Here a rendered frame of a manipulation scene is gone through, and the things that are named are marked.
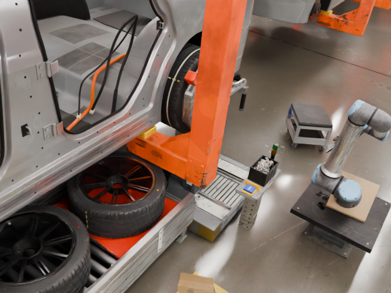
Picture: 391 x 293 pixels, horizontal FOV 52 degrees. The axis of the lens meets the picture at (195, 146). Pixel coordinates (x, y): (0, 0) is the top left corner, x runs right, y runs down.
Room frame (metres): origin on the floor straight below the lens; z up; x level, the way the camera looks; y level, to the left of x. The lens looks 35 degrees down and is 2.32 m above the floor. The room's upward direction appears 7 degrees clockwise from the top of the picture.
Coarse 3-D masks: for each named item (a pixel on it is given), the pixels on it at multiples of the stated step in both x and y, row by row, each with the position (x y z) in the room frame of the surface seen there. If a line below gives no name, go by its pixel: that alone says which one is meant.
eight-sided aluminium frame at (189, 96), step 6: (186, 90) 2.56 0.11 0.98; (186, 96) 2.53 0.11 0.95; (192, 96) 2.52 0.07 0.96; (186, 102) 2.54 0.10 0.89; (192, 102) 2.53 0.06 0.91; (186, 108) 2.55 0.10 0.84; (192, 108) 2.54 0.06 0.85; (186, 114) 2.56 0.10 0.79; (192, 114) 2.55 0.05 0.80; (186, 120) 2.52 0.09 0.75
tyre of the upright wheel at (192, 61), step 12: (192, 48) 2.84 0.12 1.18; (180, 60) 2.70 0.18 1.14; (192, 60) 2.69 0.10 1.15; (180, 72) 2.62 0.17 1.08; (168, 84) 2.58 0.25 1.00; (180, 84) 2.55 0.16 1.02; (180, 96) 2.54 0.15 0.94; (168, 108) 2.53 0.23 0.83; (180, 108) 2.56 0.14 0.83; (180, 120) 2.57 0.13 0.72
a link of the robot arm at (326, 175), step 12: (360, 108) 2.21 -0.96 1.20; (372, 108) 2.20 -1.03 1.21; (348, 120) 2.24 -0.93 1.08; (360, 120) 2.19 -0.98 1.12; (348, 132) 2.22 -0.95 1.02; (360, 132) 2.21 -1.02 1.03; (336, 144) 2.26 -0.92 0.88; (348, 144) 2.21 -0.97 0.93; (336, 156) 2.24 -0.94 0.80; (324, 168) 2.28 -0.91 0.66; (336, 168) 2.24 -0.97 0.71; (312, 180) 2.29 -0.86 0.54; (324, 180) 2.24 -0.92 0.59; (336, 180) 2.24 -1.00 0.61
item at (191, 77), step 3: (189, 72) 2.57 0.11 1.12; (192, 72) 2.56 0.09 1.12; (186, 75) 2.55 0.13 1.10; (189, 75) 2.55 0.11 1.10; (192, 75) 2.54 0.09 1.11; (195, 75) 2.54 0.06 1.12; (186, 78) 2.53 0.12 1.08; (189, 78) 2.53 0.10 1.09; (192, 78) 2.52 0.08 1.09; (195, 78) 2.54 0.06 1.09; (189, 81) 2.54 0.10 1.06; (192, 81) 2.51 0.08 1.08; (195, 81) 2.54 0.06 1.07; (192, 84) 2.56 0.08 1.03; (195, 84) 2.55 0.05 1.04
